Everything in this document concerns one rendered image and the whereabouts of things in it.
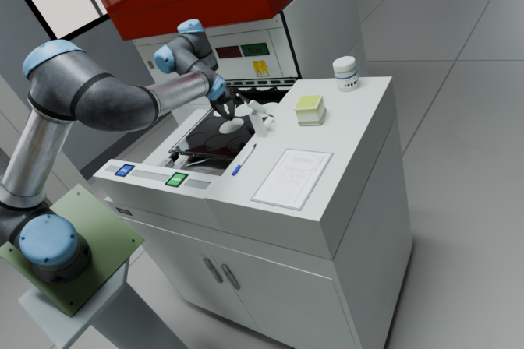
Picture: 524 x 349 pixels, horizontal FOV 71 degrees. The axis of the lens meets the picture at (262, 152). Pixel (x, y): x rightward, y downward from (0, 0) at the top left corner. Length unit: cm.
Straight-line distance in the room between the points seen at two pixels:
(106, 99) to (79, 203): 58
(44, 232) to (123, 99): 41
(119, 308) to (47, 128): 66
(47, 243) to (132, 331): 51
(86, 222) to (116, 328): 36
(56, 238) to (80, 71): 43
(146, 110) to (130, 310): 76
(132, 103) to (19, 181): 35
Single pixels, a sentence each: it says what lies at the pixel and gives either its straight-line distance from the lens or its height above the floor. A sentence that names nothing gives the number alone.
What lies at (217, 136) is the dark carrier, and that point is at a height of 90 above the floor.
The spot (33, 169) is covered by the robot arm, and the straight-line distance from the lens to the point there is 98.
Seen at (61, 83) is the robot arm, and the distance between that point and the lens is 82.
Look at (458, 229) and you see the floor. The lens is 204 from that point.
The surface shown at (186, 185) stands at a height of 96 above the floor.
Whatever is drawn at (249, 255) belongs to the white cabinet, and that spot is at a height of 73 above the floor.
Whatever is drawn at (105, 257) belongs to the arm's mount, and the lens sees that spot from 124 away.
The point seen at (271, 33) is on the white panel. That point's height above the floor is 115.
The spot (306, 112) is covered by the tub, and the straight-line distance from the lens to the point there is 110.
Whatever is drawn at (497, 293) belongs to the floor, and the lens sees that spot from 186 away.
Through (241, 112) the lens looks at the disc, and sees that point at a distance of 147.
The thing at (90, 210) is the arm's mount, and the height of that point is 96.
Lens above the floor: 158
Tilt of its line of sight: 35 degrees down
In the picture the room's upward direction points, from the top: 22 degrees counter-clockwise
